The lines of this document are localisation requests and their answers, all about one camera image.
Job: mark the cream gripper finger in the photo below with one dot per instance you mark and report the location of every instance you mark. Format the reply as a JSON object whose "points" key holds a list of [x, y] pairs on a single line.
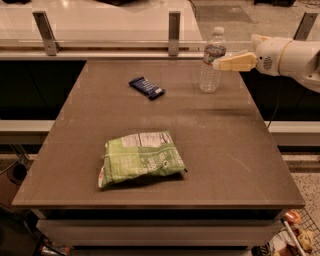
{"points": [[257, 39], [240, 62]]}

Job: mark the clear plastic water bottle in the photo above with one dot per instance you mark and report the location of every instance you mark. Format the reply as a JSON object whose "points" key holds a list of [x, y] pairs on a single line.
{"points": [[215, 48]]}

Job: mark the left metal rail bracket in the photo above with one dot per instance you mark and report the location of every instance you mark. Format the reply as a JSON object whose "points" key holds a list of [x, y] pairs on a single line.
{"points": [[51, 47]]}

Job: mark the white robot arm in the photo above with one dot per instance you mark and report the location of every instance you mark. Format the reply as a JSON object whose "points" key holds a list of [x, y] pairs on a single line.
{"points": [[300, 61]]}

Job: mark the dark blue snack bar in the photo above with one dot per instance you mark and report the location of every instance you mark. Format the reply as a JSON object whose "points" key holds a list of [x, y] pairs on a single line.
{"points": [[148, 89]]}

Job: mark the wire basket with items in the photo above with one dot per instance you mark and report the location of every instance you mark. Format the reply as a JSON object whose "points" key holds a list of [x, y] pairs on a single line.
{"points": [[299, 236]]}

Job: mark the right metal rail bracket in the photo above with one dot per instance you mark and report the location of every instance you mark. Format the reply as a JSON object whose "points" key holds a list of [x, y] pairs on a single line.
{"points": [[305, 26]]}

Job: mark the metal rail bracket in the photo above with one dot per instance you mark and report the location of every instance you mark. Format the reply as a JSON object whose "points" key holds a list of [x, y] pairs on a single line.
{"points": [[173, 33], [51, 47], [305, 26]]}

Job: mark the grey table drawer unit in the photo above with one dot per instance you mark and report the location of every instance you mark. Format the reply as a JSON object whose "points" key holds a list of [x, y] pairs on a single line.
{"points": [[159, 233]]}

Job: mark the green jalapeno chip bag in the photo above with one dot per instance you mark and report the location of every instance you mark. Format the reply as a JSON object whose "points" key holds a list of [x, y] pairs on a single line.
{"points": [[142, 154]]}

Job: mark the white rounded gripper body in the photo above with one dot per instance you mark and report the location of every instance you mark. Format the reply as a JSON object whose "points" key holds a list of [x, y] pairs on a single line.
{"points": [[268, 57]]}

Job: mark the middle metal rail bracket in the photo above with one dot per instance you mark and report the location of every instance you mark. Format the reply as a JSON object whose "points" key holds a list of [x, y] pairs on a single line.
{"points": [[173, 33]]}

